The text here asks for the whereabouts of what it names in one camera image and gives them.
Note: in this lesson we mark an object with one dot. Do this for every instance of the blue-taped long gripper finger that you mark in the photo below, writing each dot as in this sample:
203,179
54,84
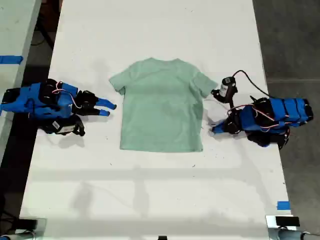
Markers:
106,103

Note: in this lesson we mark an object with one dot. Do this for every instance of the blue-taped short gripper finger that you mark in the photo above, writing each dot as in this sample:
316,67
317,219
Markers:
100,112

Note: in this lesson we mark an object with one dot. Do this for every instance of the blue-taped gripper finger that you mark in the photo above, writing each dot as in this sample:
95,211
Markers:
220,127

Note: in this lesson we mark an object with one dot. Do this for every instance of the pale green T-shirt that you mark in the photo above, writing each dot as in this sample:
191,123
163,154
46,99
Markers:
160,112

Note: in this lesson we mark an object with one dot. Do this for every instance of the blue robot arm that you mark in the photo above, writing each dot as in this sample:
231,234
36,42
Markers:
277,115
30,102

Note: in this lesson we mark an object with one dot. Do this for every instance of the long blue tape strip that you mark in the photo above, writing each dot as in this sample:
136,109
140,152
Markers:
11,60

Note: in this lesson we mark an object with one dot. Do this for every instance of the white side table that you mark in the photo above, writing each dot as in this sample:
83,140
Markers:
12,37

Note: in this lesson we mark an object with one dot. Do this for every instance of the small blue tape square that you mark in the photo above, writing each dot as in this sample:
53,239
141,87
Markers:
283,205

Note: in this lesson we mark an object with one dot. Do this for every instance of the small black box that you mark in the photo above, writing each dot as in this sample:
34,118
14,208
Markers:
287,221
27,223

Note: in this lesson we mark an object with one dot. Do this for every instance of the metal table clamp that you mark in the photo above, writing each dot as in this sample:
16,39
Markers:
275,231
37,232

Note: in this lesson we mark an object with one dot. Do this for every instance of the small black clip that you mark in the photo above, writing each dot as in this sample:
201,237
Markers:
162,237

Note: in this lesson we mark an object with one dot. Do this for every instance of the black camera stalk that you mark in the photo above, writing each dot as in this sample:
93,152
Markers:
231,104

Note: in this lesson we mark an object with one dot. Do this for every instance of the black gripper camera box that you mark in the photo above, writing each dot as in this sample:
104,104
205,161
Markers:
225,89
65,127

